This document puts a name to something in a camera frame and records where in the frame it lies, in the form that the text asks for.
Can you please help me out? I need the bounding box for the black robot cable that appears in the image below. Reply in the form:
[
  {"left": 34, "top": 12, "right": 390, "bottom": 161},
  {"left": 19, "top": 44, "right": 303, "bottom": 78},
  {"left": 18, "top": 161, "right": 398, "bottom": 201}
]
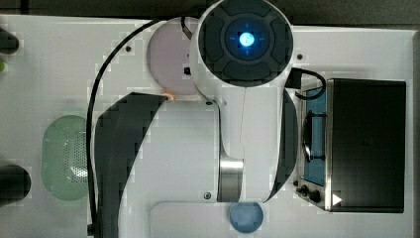
[{"left": 85, "top": 18, "right": 163, "bottom": 237}]

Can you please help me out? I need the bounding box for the black toaster oven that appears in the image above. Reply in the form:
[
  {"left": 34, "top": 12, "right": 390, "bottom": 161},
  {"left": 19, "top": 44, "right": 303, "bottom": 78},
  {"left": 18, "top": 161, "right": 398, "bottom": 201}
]
[{"left": 294, "top": 78, "right": 406, "bottom": 213}]

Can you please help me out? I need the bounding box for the black cylinder camera mount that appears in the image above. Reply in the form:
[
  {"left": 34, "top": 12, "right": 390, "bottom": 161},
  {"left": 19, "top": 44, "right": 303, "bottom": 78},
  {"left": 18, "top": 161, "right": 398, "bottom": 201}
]
[{"left": 0, "top": 165, "right": 32, "bottom": 206}]

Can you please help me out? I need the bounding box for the black round cylinder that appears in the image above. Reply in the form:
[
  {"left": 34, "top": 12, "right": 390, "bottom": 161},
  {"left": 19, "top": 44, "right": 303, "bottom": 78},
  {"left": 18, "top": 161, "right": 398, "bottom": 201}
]
[{"left": 0, "top": 28, "right": 20, "bottom": 55}]

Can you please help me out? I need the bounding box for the orange slice toy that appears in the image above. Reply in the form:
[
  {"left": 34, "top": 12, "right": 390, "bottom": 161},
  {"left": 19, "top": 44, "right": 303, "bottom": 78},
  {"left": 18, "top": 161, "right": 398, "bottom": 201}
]
[{"left": 160, "top": 91, "right": 175, "bottom": 100}]

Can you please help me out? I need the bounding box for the blue plastic cup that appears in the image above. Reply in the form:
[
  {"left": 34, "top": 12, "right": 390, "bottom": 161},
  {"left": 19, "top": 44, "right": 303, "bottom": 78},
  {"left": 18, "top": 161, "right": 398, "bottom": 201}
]
[{"left": 229, "top": 202, "right": 264, "bottom": 234}]

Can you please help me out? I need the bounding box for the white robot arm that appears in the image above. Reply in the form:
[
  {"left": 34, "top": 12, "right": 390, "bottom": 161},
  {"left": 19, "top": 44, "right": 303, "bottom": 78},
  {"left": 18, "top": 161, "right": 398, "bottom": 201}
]
[{"left": 94, "top": 0, "right": 298, "bottom": 238}]

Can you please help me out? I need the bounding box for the lilac round plate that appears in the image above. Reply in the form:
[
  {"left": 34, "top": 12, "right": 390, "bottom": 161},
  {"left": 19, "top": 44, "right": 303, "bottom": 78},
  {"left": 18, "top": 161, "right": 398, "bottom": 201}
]
[{"left": 147, "top": 18, "right": 196, "bottom": 95}]

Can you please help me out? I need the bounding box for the green toy lime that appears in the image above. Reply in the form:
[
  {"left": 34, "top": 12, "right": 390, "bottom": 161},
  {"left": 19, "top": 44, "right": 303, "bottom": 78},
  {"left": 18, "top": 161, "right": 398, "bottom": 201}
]
[{"left": 0, "top": 61, "right": 6, "bottom": 72}]

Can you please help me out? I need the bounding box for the green perforated strainer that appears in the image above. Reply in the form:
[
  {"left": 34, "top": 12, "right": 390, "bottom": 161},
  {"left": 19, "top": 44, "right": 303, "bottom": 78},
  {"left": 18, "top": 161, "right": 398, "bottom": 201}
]
[{"left": 41, "top": 115, "right": 88, "bottom": 201}]

